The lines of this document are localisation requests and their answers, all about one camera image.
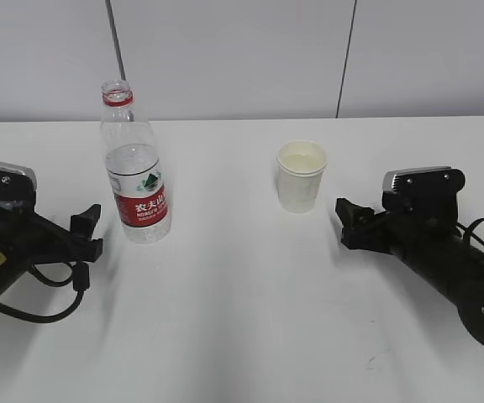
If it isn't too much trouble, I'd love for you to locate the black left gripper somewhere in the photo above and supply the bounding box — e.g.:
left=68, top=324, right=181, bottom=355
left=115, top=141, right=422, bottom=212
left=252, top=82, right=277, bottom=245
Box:
left=10, top=201, right=103, bottom=269

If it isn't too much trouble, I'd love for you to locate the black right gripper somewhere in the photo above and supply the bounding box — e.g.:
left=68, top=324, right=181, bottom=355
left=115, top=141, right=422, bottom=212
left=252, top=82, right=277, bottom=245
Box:
left=335, top=198, right=458, bottom=256

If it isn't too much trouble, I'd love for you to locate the white paper cup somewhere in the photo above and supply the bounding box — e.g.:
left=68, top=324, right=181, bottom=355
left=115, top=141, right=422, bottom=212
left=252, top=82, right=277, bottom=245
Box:
left=276, top=140, right=327, bottom=213

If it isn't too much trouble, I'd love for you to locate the clear Nongfu Spring water bottle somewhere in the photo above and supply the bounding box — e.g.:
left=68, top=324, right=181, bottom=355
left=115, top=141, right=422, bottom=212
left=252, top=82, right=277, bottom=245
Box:
left=100, top=80, right=171, bottom=244

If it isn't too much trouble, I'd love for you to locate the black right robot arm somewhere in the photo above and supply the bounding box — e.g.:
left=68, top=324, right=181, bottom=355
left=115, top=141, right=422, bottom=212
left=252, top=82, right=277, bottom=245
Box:
left=335, top=198, right=484, bottom=346

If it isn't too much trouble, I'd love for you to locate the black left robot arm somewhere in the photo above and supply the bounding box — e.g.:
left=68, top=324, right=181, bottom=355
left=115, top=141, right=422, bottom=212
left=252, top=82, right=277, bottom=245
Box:
left=0, top=204, right=103, bottom=324

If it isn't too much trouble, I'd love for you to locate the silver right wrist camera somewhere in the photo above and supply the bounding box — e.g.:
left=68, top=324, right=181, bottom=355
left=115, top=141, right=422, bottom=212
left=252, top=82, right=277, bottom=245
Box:
left=381, top=166, right=466, bottom=225

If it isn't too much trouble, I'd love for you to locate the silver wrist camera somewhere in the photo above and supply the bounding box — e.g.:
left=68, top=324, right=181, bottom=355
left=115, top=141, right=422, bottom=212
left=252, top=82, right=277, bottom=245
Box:
left=0, top=161, right=37, bottom=207
left=381, top=166, right=466, bottom=225

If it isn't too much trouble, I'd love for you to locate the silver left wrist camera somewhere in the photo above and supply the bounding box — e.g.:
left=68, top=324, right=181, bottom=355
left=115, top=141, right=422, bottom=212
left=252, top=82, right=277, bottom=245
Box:
left=0, top=161, right=37, bottom=207

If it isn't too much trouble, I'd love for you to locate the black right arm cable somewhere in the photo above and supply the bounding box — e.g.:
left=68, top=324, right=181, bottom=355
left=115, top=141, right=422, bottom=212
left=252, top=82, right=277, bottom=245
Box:
left=455, top=217, right=484, bottom=257

